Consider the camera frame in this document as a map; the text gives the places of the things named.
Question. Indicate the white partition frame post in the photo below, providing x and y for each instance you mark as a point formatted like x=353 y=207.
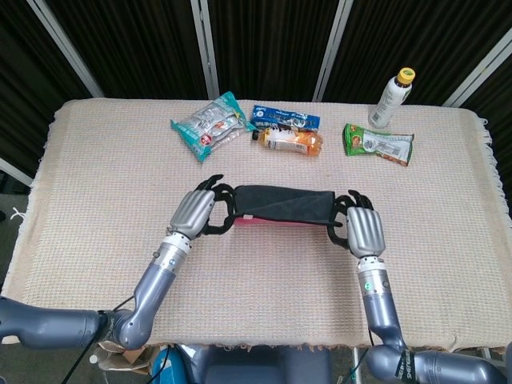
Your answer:
x=205 y=48
x=14 y=170
x=332 y=52
x=66 y=44
x=480 y=68

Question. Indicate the blue rectangular packet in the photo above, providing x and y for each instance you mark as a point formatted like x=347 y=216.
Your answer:
x=286 y=117

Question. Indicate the green snack packet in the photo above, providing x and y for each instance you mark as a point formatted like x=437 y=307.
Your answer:
x=376 y=144

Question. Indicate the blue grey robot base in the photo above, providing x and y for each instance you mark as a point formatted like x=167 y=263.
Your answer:
x=264 y=366

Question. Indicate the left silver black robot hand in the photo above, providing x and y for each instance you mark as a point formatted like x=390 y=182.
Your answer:
x=192 y=212

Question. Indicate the orange drink bottle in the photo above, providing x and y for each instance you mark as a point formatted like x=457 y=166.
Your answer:
x=292 y=142

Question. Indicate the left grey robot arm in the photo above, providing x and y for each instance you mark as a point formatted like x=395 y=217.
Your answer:
x=152 y=288

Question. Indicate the dark pleated partition panel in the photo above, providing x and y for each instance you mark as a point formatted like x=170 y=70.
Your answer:
x=24 y=100
x=136 y=44
x=272 y=44
x=408 y=36

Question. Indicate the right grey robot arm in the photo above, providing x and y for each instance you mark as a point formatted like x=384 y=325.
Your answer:
x=380 y=296

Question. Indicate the white bottle yellow cap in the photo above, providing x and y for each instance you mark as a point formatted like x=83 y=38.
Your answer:
x=390 y=100

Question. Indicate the beige woven tablecloth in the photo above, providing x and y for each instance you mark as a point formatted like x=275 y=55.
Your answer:
x=256 y=280

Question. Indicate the pink and grey cloth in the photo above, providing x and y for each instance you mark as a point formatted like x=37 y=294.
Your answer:
x=288 y=204

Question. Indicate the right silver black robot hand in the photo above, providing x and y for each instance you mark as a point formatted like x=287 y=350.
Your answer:
x=366 y=232

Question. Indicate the brown cardboard box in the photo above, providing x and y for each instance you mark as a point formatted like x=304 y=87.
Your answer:
x=120 y=358

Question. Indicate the teal clear snack packet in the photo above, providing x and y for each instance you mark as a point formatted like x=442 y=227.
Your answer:
x=212 y=126

